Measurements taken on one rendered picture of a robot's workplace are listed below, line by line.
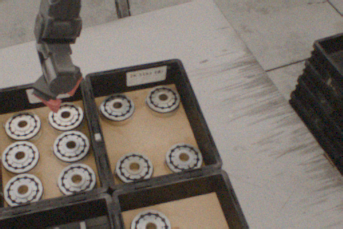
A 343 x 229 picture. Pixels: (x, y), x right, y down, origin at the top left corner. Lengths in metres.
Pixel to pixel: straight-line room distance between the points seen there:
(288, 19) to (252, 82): 1.47
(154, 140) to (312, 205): 0.51
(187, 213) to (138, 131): 0.29
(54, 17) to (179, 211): 0.60
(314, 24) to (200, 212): 2.11
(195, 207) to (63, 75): 0.53
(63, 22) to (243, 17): 2.22
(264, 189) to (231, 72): 0.48
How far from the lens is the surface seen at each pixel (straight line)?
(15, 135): 1.31
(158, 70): 1.36
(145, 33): 1.78
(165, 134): 1.31
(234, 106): 1.57
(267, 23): 3.01
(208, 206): 1.20
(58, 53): 0.90
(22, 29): 2.94
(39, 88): 1.01
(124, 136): 1.30
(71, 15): 0.88
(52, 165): 1.27
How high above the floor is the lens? 1.90
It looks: 56 degrees down
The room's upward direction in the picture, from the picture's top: straight up
